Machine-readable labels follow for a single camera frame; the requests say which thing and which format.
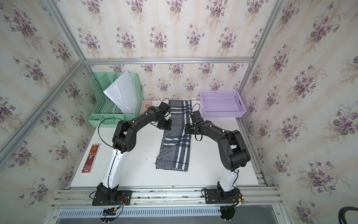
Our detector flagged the grey plaid pillowcase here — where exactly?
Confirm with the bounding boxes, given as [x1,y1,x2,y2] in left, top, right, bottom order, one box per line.
[155,100,192,172]

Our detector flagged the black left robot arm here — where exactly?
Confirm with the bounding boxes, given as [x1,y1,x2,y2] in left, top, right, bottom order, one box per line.
[97,103,172,204]

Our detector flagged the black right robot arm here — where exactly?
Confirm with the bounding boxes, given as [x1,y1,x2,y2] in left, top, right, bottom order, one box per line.
[185,120,251,200]

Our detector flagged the pink eraser block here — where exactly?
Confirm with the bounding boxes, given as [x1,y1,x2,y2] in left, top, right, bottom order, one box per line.
[140,100,153,115]

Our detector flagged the purple plastic basket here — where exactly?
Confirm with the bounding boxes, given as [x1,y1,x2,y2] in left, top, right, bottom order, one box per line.
[200,90,247,119]

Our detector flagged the white paper sheets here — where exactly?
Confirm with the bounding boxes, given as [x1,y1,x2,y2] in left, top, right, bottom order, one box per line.
[103,71,137,114]

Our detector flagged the green mesh file organizer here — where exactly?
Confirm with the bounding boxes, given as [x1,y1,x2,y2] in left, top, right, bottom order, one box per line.
[88,72,144,127]

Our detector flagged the red rectangular card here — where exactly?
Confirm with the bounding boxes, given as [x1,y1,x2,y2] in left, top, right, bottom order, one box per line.
[81,144,101,174]

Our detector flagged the black chair edge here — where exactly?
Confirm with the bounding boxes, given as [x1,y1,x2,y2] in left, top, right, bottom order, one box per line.
[338,206,358,224]

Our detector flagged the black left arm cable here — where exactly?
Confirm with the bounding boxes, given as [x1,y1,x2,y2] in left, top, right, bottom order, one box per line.
[97,117,132,150]

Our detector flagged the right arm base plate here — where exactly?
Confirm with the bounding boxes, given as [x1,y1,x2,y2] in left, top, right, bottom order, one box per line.
[201,188,242,204]

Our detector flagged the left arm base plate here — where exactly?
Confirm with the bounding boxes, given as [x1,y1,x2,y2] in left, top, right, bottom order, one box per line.
[92,190,133,206]

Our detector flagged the small circuit board with wires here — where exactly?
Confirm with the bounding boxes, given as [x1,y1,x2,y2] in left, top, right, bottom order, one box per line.
[102,205,124,217]

